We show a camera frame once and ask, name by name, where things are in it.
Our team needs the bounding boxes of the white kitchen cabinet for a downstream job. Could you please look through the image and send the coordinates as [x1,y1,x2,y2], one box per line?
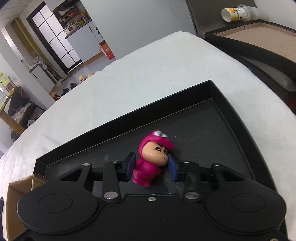
[65,20,104,62]

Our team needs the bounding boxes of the black glass sliding door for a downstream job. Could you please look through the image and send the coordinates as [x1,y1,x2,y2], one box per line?
[27,1,81,74]

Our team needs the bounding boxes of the grey chair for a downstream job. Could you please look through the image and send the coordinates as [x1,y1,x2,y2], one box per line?
[186,0,256,39]

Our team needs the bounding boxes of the brown cardboard box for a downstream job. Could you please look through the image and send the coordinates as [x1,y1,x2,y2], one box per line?
[5,174,49,240]

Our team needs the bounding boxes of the orange carton box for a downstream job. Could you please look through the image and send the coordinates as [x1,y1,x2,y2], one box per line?
[100,40,115,60]

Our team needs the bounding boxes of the yellow white paper cup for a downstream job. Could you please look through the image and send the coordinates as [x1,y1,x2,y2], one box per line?
[221,4,258,23]

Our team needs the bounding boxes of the black tray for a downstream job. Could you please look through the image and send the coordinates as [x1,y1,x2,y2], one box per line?
[34,81,275,189]

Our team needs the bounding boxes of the yellow slippers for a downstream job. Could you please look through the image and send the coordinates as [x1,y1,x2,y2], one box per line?
[79,73,94,82]

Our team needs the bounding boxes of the pink hooded figurine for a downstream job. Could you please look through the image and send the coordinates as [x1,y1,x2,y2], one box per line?
[132,130,175,187]

